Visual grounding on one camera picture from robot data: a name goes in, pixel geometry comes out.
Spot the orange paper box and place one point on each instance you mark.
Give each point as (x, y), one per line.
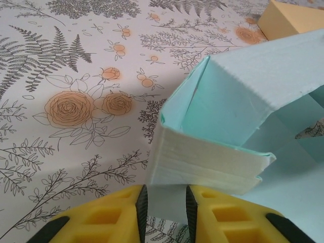
(288, 17)

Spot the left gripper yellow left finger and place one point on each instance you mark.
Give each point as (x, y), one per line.
(114, 215)

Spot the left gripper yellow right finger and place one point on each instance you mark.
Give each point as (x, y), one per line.
(227, 217)

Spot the floral tablecloth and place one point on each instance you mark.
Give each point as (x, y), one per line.
(63, 76)

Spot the light blue paper box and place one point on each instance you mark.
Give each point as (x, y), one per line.
(215, 114)

